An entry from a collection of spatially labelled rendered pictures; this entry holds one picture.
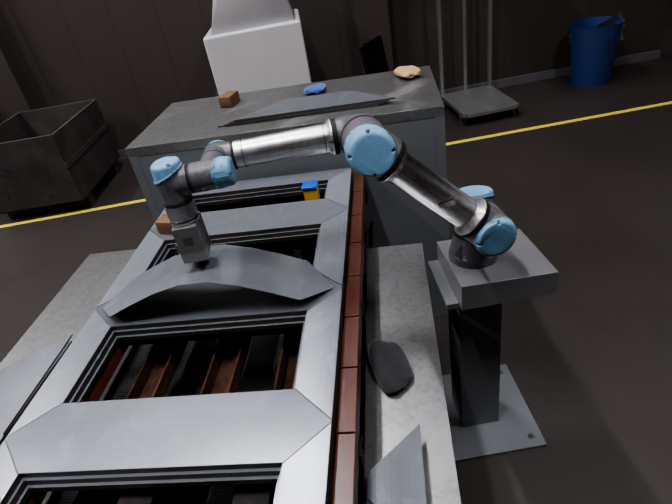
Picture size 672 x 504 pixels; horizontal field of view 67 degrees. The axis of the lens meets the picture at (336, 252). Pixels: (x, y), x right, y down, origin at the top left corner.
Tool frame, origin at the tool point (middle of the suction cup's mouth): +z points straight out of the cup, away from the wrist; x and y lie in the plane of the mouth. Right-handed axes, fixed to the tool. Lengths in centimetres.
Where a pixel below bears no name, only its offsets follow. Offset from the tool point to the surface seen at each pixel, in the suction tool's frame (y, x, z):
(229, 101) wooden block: -120, -1, -11
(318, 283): 4.7, 30.2, 9.0
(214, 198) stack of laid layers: -70, -9, 13
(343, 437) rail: 51, 32, 14
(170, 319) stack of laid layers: 6.4, -11.8, 10.7
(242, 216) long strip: -46.4, 4.8, 10.7
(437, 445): 47, 52, 29
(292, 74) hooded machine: -302, 24, 26
